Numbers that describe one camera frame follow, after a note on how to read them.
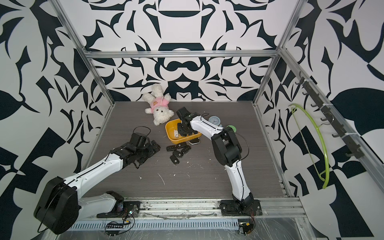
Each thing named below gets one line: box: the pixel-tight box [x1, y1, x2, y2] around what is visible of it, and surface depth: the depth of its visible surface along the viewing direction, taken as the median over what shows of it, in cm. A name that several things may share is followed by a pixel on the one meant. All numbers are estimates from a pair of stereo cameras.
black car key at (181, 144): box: [176, 142, 187, 149], surface depth 98 cm
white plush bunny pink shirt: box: [141, 83, 175, 126], surface depth 110 cm
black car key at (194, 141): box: [188, 138, 200, 145], surface depth 100 cm
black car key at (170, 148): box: [166, 145, 177, 152], surface depth 96 cm
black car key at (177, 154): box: [172, 150, 183, 158], surface depth 93 cm
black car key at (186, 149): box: [181, 145, 192, 154], surface depth 96 cm
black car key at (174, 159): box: [169, 155, 180, 165], surface depth 92 cm
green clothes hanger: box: [288, 103, 330, 190], surface depth 61 cm
